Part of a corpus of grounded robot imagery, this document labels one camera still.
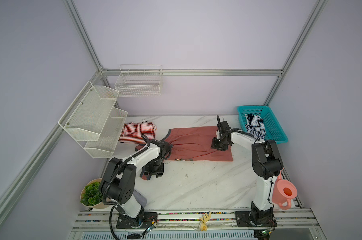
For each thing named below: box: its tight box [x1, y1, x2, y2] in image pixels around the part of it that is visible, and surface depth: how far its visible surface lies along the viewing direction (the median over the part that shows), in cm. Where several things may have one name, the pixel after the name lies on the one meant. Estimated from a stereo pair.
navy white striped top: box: [245, 113, 266, 140], surface depth 113 cm
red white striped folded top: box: [118, 122, 157, 144], surface depth 106 cm
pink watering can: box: [272, 168, 298, 210], surface depth 75 cm
